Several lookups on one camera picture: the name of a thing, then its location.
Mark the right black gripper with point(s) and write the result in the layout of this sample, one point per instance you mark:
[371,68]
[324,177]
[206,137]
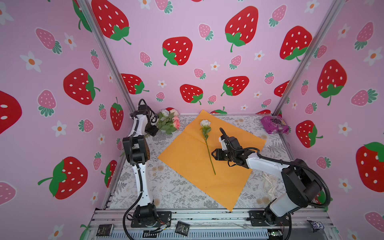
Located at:
[218,154]

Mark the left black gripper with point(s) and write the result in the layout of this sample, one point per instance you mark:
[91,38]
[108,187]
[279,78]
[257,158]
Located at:
[152,131]

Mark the orange wrapping paper sheet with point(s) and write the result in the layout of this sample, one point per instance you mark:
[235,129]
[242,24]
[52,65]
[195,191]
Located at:
[190,156]

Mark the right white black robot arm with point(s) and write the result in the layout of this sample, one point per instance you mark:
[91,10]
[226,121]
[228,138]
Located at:
[304,187]

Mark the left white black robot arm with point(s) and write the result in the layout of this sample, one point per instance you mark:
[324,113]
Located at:
[138,154]

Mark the white rose at back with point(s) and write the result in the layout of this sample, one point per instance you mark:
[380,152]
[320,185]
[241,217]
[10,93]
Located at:
[163,118]

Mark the white ribbon strip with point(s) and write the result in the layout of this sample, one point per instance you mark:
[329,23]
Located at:
[270,186]

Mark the purple snack packet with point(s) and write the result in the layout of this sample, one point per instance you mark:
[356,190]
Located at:
[275,125]

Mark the black tag middle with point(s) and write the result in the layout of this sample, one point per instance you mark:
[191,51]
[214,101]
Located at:
[182,228]

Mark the black tag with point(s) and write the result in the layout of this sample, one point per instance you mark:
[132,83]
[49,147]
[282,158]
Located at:
[182,228]
[105,230]

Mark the black tag left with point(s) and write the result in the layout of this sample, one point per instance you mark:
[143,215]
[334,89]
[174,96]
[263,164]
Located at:
[105,230]

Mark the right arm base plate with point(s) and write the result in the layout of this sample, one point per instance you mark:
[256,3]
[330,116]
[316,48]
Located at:
[263,219]

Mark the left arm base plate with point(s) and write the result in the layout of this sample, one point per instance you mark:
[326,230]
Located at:
[151,221]

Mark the aluminium front rail frame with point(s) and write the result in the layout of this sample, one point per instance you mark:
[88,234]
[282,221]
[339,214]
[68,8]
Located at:
[217,224]

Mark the left aluminium corner post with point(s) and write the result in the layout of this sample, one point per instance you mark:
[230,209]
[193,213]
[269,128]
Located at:
[90,17]

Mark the aluminium corner post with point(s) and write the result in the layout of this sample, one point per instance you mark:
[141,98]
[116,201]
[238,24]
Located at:
[321,33]
[90,17]

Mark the right aluminium corner post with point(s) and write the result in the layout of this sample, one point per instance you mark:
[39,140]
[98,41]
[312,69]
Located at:
[321,33]

